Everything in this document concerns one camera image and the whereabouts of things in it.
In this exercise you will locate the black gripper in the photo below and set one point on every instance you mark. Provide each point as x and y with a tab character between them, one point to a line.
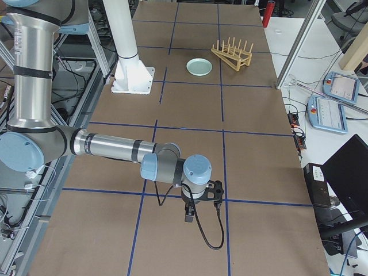
188	202

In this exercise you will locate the light green round plate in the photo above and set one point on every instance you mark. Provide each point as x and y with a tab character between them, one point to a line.
199	66

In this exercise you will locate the wooden plate rack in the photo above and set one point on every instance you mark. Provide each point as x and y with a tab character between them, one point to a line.
234	54

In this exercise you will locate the black electronics box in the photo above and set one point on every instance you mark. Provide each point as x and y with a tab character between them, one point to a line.
317	187

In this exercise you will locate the black power strip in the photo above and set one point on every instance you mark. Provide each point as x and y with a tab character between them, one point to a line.
298	134

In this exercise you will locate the black monitor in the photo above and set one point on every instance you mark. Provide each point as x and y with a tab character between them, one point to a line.
346	173

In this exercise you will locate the blue teach pendant near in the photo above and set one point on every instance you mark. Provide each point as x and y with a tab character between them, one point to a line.
327	115

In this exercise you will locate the blue teach pendant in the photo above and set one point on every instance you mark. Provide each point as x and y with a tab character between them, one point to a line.
327	115
343	87

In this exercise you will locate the blue teach pendant far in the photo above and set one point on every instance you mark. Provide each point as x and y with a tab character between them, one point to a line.
343	87

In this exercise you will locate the red metal bottle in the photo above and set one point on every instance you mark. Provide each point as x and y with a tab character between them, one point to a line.
268	13

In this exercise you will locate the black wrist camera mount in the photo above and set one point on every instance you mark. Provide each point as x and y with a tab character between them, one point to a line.
214	192

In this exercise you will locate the aluminium side frame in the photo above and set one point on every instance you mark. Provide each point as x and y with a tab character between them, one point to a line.
32	139

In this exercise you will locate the grey aluminium frame post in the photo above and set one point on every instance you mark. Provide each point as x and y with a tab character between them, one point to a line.
302	35

